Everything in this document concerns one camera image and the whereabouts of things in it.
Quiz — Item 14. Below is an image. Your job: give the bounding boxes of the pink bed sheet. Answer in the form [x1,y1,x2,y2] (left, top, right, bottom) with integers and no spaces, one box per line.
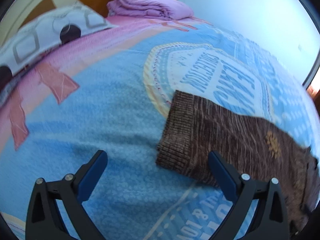
[0,15,201,120]

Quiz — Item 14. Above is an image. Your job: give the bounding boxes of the folded purple quilt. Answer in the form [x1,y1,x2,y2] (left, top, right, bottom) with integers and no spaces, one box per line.
[107,0,194,21]

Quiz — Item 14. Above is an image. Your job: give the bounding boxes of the brown knitted sweater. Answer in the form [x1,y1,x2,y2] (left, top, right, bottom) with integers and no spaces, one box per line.
[156,91,319,232]

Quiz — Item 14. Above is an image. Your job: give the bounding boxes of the blue printed bed blanket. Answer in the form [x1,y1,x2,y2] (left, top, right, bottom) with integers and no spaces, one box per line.
[1,19,319,239]

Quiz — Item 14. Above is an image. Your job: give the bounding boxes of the white patterned pillow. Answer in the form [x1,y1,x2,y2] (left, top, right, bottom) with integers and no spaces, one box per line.
[1,3,115,75]

